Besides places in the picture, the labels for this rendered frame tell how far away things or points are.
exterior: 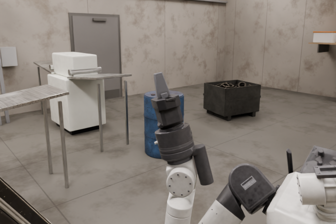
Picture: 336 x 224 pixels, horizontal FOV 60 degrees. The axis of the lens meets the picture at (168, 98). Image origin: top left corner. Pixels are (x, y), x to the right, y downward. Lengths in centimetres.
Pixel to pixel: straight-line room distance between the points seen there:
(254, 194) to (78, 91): 448
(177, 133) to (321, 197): 33
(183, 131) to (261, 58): 932
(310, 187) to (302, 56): 868
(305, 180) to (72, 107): 465
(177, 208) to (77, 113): 451
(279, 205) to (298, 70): 866
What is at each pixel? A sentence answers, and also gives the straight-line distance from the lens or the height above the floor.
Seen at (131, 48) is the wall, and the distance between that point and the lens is 813.
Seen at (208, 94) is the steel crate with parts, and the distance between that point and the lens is 619.
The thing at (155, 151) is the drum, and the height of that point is 10.
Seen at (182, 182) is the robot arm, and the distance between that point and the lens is 70.
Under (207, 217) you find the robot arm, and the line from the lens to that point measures 88.
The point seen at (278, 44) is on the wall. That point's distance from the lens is 965.
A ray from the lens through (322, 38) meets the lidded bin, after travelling 836.
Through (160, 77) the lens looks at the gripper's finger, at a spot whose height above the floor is 163.
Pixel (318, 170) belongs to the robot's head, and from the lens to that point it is 71.
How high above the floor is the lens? 174
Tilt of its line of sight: 13 degrees down
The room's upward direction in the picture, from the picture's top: straight up
